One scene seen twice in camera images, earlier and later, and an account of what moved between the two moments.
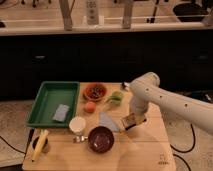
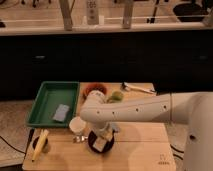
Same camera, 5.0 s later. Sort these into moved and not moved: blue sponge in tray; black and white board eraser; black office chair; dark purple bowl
Moved: black and white board eraser
Not moved: blue sponge in tray; dark purple bowl; black office chair
